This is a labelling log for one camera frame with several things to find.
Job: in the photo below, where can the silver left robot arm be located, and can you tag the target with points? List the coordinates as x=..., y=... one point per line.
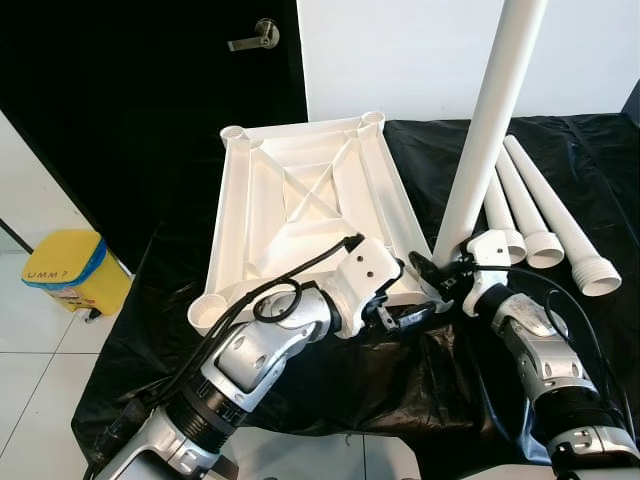
x=250, y=360

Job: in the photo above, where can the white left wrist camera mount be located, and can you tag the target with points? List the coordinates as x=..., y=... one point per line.
x=365, y=275

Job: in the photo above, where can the white plastic table top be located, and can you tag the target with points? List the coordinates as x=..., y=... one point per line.
x=300, y=210

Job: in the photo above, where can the yellow bin with blue band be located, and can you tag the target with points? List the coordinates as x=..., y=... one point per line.
x=75, y=275

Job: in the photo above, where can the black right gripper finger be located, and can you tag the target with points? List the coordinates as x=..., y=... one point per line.
x=428, y=272

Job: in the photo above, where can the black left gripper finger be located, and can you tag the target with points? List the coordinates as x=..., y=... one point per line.
x=420, y=315
x=403, y=263

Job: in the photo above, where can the white plastic table leg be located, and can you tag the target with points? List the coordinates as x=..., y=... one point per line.
x=532, y=220
x=505, y=235
x=563, y=220
x=490, y=120

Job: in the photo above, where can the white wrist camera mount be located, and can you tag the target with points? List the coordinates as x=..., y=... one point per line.
x=365, y=275
x=490, y=260

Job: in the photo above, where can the black vertical wall post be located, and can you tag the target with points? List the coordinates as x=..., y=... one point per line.
x=630, y=105

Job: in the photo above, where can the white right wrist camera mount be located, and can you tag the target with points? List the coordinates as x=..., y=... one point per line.
x=490, y=260

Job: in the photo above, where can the black plastic cover sheet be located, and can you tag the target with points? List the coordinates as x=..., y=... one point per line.
x=440, y=380

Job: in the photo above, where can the black door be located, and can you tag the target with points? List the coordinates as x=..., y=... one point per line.
x=130, y=120

